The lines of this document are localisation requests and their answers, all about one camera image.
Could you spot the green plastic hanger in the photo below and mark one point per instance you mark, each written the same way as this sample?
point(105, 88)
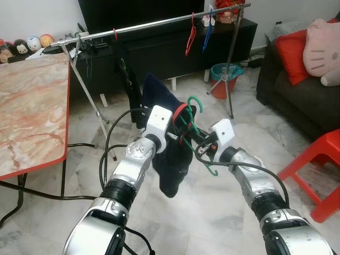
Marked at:
point(195, 98)

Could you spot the orange bin with teal bag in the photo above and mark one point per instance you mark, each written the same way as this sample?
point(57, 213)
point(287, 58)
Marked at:
point(223, 74)

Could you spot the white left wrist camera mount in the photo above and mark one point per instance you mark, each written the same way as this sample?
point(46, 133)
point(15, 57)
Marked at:
point(158, 119)

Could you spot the pink cat face pillow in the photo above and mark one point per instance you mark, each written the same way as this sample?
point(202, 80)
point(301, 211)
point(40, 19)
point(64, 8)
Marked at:
point(321, 48)

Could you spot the navy blue polo shirt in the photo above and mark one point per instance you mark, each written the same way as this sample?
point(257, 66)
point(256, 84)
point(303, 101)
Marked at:
point(170, 170)

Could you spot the black television console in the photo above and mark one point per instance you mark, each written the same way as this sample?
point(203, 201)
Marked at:
point(159, 53)

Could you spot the marble table red edge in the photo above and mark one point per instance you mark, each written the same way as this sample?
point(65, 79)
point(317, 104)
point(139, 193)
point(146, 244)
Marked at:
point(32, 106)

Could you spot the white round plush toy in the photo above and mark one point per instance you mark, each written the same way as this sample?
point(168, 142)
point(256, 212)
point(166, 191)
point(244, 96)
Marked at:
point(33, 43)

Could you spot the red laughing Buddha statue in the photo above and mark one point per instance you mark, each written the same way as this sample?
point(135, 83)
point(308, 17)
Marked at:
point(226, 11)

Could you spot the grey plush toy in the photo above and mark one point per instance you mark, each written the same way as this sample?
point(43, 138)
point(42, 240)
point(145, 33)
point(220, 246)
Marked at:
point(330, 78)

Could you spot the blue plastic hanger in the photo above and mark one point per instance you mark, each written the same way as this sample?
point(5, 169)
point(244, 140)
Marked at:
point(206, 37)

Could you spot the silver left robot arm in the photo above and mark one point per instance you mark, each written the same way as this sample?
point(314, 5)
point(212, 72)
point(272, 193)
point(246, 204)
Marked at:
point(127, 170)

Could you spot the black shirt with green logo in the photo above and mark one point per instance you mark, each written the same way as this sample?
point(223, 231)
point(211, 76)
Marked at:
point(127, 79)

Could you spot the red sofa cushion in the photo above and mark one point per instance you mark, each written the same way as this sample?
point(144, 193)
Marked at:
point(292, 53)

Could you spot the steel clothes rack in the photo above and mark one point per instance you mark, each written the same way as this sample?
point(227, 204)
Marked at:
point(149, 24)

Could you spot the black round plush toy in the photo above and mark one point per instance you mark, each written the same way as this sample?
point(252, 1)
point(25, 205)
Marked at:
point(21, 48)

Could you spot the red plastic stool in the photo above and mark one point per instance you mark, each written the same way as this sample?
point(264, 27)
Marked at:
point(324, 149)

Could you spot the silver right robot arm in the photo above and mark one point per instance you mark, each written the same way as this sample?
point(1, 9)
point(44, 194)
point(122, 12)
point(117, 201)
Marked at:
point(260, 186)

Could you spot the dark brown sofa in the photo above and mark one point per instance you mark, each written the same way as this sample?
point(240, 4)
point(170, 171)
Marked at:
point(308, 106)

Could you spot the black flat television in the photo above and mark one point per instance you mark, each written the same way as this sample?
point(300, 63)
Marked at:
point(138, 13)

